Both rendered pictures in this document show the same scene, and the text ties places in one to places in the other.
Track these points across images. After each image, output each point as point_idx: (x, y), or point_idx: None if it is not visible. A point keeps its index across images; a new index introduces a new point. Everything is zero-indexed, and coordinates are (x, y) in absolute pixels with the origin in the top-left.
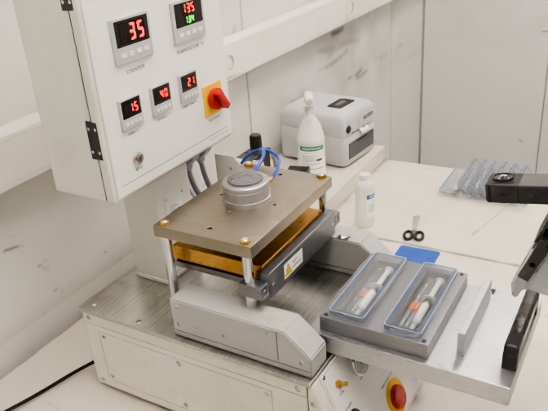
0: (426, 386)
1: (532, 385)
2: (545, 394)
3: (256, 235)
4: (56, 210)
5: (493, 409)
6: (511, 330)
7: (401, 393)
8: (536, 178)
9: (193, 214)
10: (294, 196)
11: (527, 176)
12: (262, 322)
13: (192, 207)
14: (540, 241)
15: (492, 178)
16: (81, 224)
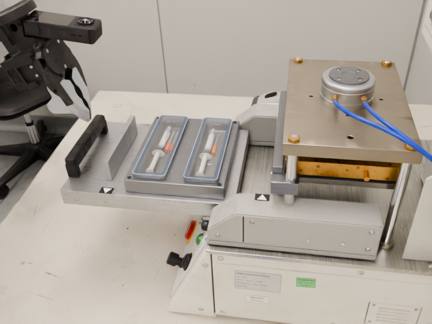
0: (171, 276)
1: (74, 302)
2: (66, 294)
3: (295, 67)
4: None
5: (114, 267)
6: (96, 123)
7: (188, 229)
8: (60, 19)
9: (373, 74)
10: (299, 107)
11: (66, 22)
12: (274, 105)
13: (387, 81)
14: (69, 48)
15: (94, 19)
16: None
